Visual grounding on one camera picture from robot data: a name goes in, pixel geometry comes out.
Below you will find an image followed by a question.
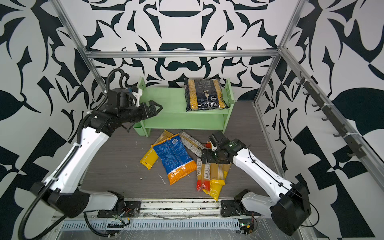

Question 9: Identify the grey blue spaghetti pack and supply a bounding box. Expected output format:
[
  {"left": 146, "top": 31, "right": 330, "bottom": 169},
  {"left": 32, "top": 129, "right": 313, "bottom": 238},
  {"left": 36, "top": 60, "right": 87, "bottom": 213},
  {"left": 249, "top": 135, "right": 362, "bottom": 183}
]
[{"left": 179, "top": 131, "right": 207, "bottom": 158}]

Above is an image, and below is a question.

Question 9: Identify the blue orange pasta bag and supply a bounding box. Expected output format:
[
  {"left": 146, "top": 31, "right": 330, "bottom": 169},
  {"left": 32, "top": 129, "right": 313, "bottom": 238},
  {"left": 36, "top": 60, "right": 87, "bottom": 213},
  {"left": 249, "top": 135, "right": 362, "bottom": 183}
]
[{"left": 152, "top": 134, "right": 197, "bottom": 185}]

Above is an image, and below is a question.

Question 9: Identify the black penne pasta bag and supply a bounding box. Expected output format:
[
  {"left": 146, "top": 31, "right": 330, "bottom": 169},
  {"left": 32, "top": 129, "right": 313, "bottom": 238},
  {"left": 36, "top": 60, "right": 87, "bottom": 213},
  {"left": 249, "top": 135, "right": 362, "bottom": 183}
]
[{"left": 184, "top": 79, "right": 228, "bottom": 112}]

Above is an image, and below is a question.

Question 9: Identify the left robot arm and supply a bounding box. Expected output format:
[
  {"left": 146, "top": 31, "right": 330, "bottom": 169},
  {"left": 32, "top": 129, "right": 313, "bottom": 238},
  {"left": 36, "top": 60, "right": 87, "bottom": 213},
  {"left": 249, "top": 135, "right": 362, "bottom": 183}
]
[{"left": 18, "top": 87, "right": 163, "bottom": 240}]

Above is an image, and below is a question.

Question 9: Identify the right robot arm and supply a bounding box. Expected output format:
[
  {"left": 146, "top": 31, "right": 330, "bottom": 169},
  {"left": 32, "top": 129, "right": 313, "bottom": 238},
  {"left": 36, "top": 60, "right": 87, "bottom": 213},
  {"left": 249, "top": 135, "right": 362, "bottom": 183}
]
[{"left": 202, "top": 131, "right": 312, "bottom": 236}]

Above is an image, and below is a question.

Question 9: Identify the green two-tier shelf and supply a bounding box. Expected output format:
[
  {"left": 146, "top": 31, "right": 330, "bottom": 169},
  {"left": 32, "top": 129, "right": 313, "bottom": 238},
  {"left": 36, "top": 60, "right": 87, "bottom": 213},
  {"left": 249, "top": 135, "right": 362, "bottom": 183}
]
[{"left": 134, "top": 78, "right": 235, "bottom": 137}]

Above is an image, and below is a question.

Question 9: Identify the yellow Pastatime spaghetti bag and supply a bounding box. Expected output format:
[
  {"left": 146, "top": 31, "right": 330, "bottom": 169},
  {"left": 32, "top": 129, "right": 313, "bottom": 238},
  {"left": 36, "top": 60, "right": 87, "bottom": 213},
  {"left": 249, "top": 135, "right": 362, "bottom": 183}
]
[{"left": 203, "top": 163, "right": 232, "bottom": 201}]

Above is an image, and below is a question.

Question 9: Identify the red spaghetti pack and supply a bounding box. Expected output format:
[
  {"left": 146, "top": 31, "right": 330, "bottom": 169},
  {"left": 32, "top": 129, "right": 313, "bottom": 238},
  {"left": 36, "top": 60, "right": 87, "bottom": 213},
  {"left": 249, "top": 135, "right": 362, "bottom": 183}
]
[{"left": 196, "top": 159, "right": 211, "bottom": 192}]

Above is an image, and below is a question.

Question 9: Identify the yellow spaghetti bag left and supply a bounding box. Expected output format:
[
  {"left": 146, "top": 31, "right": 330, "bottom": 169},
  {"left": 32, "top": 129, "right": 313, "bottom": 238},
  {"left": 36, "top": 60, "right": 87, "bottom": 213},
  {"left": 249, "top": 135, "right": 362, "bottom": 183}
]
[{"left": 139, "top": 129, "right": 174, "bottom": 171}]

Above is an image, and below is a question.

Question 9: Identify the small electronics board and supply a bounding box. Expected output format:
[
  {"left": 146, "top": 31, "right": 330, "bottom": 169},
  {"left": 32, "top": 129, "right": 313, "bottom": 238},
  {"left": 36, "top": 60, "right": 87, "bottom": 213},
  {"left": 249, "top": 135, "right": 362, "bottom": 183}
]
[{"left": 239, "top": 218, "right": 258, "bottom": 235}]

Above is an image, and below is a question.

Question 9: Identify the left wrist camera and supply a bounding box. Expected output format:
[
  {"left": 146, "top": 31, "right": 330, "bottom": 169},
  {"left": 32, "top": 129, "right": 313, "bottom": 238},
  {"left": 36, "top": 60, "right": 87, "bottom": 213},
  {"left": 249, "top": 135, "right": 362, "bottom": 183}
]
[{"left": 130, "top": 86, "right": 143, "bottom": 107}]

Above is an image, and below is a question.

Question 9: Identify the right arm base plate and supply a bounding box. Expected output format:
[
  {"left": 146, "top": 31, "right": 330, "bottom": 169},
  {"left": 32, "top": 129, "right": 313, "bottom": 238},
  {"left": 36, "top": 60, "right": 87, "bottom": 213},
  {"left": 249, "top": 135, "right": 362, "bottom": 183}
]
[{"left": 220, "top": 200, "right": 261, "bottom": 218}]

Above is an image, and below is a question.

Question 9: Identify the white cable duct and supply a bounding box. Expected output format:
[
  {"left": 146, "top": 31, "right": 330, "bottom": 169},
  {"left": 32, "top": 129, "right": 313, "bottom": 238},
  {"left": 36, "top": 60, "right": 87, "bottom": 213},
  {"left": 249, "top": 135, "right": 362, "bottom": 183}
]
[{"left": 59, "top": 218, "right": 241, "bottom": 231}]

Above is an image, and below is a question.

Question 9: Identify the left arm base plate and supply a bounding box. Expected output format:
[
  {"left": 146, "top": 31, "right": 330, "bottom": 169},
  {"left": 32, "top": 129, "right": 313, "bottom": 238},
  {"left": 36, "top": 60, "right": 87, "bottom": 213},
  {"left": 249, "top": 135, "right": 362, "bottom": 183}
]
[{"left": 97, "top": 201, "right": 142, "bottom": 218}]

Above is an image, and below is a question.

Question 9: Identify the aluminium frame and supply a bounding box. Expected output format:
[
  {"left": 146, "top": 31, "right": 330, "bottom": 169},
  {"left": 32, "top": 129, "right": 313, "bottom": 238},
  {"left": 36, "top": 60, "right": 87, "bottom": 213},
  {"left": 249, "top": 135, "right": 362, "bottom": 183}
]
[{"left": 51, "top": 1, "right": 384, "bottom": 188}]

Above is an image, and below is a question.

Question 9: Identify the wall hook rail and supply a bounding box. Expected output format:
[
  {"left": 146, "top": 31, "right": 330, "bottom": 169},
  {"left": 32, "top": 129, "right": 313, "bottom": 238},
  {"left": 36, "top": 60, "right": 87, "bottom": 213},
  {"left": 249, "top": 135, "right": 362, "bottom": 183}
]
[{"left": 298, "top": 72, "right": 367, "bottom": 159}]

